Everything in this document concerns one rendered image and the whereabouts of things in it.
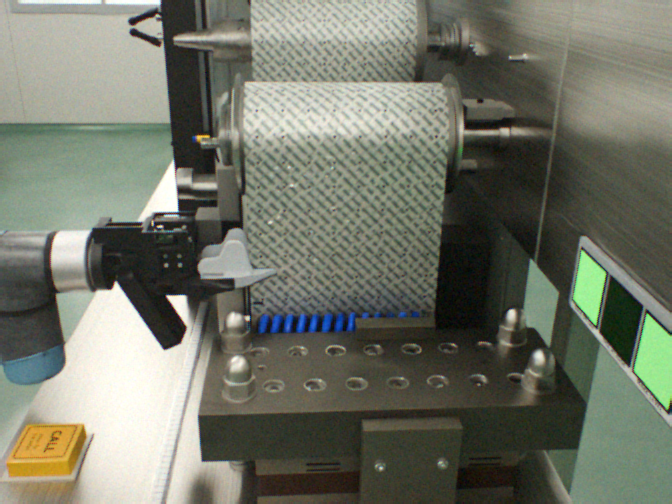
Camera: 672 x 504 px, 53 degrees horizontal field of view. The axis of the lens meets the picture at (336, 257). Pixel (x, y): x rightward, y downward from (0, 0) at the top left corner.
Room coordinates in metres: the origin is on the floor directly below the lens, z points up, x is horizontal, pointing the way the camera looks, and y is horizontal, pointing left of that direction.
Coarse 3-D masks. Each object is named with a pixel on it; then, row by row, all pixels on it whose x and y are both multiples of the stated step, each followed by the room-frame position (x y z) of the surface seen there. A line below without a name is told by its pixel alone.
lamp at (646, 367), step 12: (648, 324) 0.43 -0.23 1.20; (648, 336) 0.43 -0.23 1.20; (660, 336) 0.42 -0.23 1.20; (648, 348) 0.43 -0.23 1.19; (660, 348) 0.41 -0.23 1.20; (636, 360) 0.44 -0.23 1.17; (648, 360) 0.42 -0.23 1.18; (660, 360) 0.41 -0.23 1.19; (636, 372) 0.43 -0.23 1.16; (648, 372) 0.42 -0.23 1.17; (660, 372) 0.41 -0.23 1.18; (648, 384) 0.42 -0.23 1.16; (660, 384) 0.40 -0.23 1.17; (660, 396) 0.40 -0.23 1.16
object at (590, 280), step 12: (588, 264) 0.54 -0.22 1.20; (588, 276) 0.54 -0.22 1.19; (600, 276) 0.52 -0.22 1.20; (576, 288) 0.56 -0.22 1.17; (588, 288) 0.53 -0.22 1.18; (600, 288) 0.51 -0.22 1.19; (576, 300) 0.55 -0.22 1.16; (588, 300) 0.53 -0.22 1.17; (600, 300) 0.51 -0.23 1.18; (588, 312) 0.53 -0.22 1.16
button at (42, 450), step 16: (32, 432) 0.65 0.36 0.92; (48, 432) 0.65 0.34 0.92; (64, 432) 0.65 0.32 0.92; (80, 432) 0.65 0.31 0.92; (16, 448) 0.62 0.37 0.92; (32, 448) 0.62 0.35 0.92; (48, 448) 0.62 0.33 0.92; (64, 448) 0.62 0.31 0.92; (80, 448) 0.64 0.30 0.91; (16, 464) 0.60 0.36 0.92; (32, 464) 0.60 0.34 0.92; (48, 464) 0.60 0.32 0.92; (64, 464) 0.60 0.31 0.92
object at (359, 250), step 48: (288, 192) 0.75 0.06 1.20; (336, 192) 0.76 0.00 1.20; (384, 192) 0.76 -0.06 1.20; (432, 192) 0.76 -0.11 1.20; (288, 240) 0.75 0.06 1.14; (336, 240) 0.76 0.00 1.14; (384, 240) 0.76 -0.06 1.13; (432, 240) 0.76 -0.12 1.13; (288, 288) 0.75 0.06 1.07; (336, 288) 0.76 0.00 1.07; (384, 288) 0.76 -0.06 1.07; (432, 288) 0.76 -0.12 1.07
